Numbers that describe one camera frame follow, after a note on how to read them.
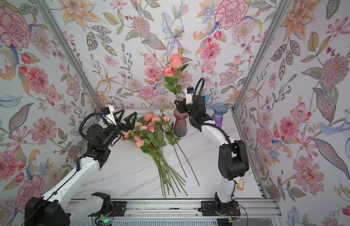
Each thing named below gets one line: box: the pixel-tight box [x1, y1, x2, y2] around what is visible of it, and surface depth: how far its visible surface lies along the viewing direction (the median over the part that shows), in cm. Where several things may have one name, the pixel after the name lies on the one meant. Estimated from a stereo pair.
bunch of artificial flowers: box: [120, 109, 201, 198], surface depth 92 cm
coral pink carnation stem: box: [169, 53, 189, 101], surface depth 84 cm
